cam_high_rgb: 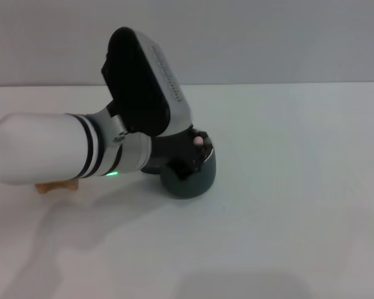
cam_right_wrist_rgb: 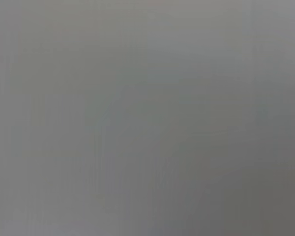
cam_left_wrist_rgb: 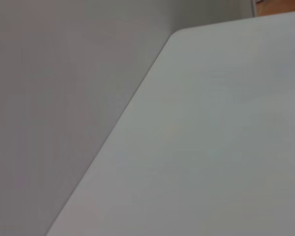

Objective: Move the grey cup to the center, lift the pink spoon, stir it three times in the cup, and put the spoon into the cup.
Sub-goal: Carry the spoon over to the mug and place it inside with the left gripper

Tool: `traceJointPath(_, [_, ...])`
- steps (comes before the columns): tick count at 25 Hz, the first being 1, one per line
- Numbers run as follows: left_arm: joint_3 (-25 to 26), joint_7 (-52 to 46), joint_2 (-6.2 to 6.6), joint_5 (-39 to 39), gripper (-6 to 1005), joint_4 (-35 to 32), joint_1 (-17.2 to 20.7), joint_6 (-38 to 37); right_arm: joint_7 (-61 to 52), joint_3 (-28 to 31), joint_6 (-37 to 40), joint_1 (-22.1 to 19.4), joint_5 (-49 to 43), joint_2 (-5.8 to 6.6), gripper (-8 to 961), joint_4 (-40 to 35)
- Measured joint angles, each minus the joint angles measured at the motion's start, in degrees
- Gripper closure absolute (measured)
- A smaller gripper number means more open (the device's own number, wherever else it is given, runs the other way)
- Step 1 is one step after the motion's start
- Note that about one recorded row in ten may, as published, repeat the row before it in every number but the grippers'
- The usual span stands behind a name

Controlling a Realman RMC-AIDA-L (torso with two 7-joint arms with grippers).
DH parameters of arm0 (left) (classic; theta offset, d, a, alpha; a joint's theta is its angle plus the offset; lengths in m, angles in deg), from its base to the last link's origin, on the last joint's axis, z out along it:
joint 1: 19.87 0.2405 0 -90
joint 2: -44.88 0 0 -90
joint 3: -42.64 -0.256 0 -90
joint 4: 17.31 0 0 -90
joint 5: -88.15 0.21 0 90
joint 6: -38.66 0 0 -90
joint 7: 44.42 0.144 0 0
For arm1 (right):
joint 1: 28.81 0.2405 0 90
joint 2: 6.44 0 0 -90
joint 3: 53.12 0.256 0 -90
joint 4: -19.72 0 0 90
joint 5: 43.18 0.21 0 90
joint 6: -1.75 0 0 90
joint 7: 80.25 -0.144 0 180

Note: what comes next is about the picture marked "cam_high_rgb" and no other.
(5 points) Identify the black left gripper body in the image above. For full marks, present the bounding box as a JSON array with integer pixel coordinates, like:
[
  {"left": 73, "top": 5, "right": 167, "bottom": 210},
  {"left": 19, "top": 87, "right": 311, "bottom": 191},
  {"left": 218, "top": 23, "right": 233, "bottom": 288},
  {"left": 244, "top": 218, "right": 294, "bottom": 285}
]
[{"left": 140, "top": 123, "right": 196, "bottom": 174}]

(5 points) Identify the dark grey ceramic coffee cup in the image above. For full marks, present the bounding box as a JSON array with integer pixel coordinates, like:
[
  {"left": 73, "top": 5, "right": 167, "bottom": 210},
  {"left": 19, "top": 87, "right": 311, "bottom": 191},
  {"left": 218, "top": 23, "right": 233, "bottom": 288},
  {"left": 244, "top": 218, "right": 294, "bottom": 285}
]
[{"left": 160, "top": 133, "right": 218, "bottom": 199}]

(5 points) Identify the light wooden spoon rest block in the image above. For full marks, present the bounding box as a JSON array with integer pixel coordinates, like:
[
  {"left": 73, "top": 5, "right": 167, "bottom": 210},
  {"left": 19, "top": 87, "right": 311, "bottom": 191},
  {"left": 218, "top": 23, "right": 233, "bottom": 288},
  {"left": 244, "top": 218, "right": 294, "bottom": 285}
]
[{"left": 34, "top": 179, "right": 79, "bottom": 194}]

